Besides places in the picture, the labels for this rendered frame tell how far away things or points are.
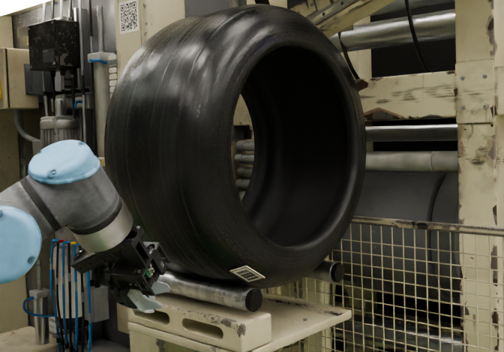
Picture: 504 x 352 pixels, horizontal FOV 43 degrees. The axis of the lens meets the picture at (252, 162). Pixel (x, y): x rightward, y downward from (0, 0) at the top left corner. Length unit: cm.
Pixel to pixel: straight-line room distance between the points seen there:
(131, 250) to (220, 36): 44
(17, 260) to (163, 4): 93
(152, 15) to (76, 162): 71
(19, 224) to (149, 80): 53
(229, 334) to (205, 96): 46
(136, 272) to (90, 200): 17
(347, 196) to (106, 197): 66
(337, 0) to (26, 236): 109
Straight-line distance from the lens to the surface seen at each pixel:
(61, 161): 93
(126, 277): 106
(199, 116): 114
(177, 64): 120
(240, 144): 187
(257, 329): 128
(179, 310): 136
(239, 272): 124
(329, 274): 146
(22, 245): 80
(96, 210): 96
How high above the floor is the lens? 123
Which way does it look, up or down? 3 degrees down
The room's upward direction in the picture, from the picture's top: 2 degrees counter-clockwise
